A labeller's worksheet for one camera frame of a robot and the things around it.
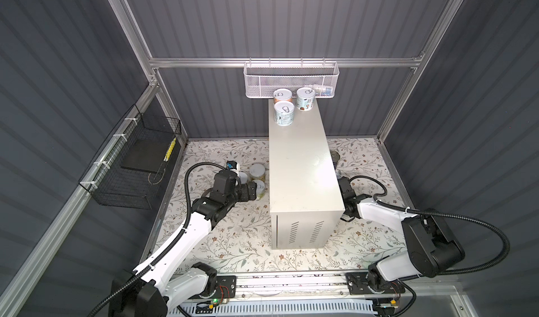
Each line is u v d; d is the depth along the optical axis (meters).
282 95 0.81
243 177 0.99
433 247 0.44
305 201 0.58
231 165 0.70
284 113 0.74
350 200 0.68
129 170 0.72
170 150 0.80
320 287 0.75
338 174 1.07
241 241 0.84
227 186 0.59
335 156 1.00
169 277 0.43
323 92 0.89
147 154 0.75
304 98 0.79
